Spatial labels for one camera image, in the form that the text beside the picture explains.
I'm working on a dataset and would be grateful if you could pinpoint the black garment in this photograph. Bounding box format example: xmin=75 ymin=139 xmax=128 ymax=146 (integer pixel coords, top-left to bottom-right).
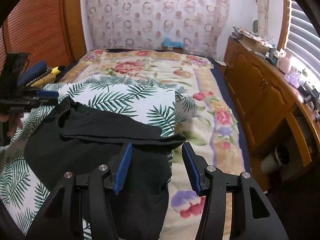
xmin=24 ymin=98 xmax=185 ymax=239

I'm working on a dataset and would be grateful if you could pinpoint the person's left hand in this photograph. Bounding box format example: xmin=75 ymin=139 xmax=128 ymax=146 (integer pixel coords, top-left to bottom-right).
xmin=0 ymin=113 xmax=24 ymax=137

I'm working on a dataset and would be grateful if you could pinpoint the yellow folded cloth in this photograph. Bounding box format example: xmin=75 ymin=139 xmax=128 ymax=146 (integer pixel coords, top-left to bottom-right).
xmin=27 ymin=66 xmax=66 ymax=88

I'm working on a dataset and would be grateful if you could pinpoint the red-brown wooden wardrobe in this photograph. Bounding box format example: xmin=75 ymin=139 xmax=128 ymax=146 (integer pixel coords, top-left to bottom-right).
xmin=1 ymin=0 xmax=87 ymax=67

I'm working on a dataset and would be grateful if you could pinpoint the palm leaf print sheet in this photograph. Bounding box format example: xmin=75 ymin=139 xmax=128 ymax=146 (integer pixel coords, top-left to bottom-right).
xmin=1 ymin=75 xmax=197 ymax=238

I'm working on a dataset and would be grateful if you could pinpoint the floral bed blanket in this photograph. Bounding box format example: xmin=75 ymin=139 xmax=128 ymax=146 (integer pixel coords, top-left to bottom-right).
xmin=58 ymin=49 xmax=247 ymax=240

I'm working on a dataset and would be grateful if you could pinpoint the wooden sideboard cabinet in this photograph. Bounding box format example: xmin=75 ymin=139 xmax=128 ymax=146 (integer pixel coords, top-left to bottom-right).
xmin=224 ymin=38 xmax=319 ymax=190

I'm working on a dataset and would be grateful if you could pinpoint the blue item at bedhead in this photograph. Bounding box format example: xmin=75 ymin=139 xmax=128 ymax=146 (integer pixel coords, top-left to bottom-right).
xmin=161 ymin=37 xmax=184 ymax=53

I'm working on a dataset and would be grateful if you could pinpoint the pink container on sideboard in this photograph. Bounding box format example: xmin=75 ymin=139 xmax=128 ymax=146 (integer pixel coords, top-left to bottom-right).
xmin=277 ymin=51 xmax=292 ymax=74

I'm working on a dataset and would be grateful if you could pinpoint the cardboard box on sideboard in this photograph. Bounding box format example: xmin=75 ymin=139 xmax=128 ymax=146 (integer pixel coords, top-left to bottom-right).
xmin=233 ymin=25 xmax=274 ymax=55

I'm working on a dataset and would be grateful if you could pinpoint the grey zebra window blind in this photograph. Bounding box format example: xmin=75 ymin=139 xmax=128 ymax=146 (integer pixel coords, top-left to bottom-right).
xmin=285 ymin=0 xmax=319 ymax=76

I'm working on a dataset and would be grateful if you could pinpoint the beige tied window curtain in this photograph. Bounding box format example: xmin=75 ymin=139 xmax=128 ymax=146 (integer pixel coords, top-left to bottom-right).
xmin=257 ymin=0 xmax=269 ymax=38

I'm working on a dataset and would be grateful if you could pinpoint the floral patterned wall curtain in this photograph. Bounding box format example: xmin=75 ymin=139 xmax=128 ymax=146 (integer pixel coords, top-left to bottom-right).
xmin=85 ymin=0 xmax=230 ymax=57

